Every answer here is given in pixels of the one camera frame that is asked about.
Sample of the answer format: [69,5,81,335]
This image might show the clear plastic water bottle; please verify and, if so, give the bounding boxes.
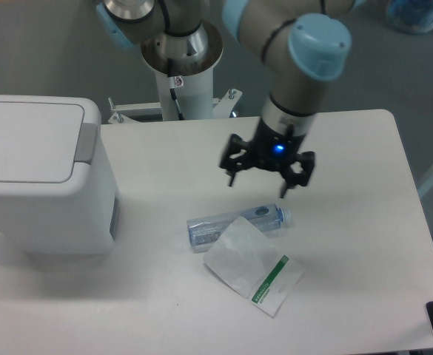
[186,202,293,254]

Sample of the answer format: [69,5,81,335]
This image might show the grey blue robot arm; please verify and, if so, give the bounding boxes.
[96,1,356,192]

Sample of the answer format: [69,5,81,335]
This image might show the blue plastic bag on floor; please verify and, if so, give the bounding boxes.
[384,1,433,35]

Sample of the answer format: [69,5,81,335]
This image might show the white green plastic bag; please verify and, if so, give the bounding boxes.
[203,217,305,317]

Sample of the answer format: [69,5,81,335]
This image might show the white metal base frame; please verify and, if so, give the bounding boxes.
[107,88,243,124]

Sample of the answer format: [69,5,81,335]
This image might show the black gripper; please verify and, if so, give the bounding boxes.
[219,118,316,198]

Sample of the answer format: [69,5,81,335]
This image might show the black cable on pedestal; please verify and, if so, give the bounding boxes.
[166,58,185,121]

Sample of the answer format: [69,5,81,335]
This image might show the white trash can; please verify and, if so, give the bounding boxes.
[0,95,120,255]

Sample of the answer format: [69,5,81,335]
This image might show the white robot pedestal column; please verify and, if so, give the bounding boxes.
[154,69,213,121]

